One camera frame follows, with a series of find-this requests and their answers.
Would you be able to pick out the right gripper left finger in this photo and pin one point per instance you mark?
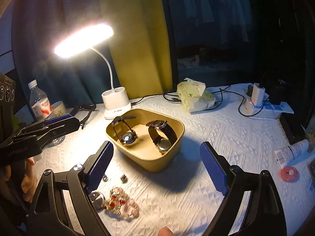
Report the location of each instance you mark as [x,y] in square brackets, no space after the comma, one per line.
[49,215]

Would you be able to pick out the person's left hand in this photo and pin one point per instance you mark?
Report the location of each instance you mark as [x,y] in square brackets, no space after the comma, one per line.
[29,182]

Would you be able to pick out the white power adapter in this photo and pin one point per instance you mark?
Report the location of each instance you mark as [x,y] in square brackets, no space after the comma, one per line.
[257,95]

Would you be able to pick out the plastic water bottle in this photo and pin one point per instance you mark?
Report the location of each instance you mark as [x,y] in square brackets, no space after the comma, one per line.
[39,101]

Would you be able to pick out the yellow plastic tray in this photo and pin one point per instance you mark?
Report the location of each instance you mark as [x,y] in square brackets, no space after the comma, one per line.
[143,151]

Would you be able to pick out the black plastic frame stand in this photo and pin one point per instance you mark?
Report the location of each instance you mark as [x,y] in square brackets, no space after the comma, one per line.
[89,108]

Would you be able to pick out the pink round tape roll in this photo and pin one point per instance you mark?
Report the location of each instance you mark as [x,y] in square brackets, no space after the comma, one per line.
[288,174]

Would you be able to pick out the person's right hand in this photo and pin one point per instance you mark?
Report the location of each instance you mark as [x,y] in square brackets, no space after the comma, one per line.
[165,231]

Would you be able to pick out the small flower earring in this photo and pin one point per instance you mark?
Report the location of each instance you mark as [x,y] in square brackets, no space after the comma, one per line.
[124,178]

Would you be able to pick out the yellow curtain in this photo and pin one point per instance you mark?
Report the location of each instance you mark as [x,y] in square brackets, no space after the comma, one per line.
[140,45]

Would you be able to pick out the brown leather strap watch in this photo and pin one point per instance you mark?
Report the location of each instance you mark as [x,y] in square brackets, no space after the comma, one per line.
[162,135]

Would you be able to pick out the round pocket watch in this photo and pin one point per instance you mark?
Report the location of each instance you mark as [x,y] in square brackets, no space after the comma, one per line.
[97,200]

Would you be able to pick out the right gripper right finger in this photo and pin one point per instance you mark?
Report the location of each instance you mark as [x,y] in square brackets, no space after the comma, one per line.
[264,214]

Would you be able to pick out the yellow tissue pack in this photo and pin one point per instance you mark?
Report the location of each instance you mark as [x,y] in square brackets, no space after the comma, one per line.
[194,95]

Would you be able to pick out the black strap silver watch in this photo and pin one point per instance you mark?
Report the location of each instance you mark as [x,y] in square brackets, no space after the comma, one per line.
[127,137]

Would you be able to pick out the white cartoon cup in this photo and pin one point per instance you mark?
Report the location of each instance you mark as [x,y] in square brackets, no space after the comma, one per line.
[59,108]

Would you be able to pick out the white tube with barcode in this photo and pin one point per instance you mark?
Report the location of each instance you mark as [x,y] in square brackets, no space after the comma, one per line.
[285,155]

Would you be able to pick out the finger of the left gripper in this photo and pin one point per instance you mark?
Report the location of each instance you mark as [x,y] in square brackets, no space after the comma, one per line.
[57,119]
[57,130]

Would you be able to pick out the dark teal curtain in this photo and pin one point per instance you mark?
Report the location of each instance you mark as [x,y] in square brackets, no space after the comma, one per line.
[38,26]

